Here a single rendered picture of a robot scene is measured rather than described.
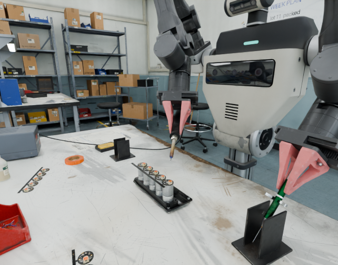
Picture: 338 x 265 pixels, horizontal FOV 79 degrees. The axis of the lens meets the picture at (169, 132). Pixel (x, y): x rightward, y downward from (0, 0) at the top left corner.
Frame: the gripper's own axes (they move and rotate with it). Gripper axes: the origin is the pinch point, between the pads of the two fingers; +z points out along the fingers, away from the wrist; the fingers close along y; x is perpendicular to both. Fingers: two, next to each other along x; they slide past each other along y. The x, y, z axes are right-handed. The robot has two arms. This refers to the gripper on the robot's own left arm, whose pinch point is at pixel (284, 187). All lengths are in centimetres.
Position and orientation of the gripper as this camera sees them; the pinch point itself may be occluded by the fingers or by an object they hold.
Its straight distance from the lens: 39.8
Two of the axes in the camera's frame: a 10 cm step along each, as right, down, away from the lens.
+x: 7.2, 4.7, 5.1
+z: -5.3, 8.5, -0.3
